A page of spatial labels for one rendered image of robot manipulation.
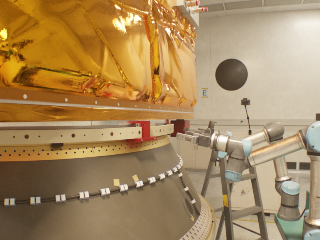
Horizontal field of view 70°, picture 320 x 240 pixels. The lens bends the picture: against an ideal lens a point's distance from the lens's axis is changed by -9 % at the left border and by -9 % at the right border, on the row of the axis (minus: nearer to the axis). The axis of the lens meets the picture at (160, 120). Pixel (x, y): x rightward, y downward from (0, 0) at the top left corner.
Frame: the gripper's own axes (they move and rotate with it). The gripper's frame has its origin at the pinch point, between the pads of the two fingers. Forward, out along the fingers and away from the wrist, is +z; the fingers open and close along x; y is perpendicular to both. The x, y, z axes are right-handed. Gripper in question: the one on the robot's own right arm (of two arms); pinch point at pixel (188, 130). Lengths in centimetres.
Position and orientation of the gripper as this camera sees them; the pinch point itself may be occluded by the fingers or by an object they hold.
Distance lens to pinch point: 171.2
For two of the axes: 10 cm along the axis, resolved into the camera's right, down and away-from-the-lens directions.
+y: -1.7, 9.8, -0.1
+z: -9.8, -1.7, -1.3
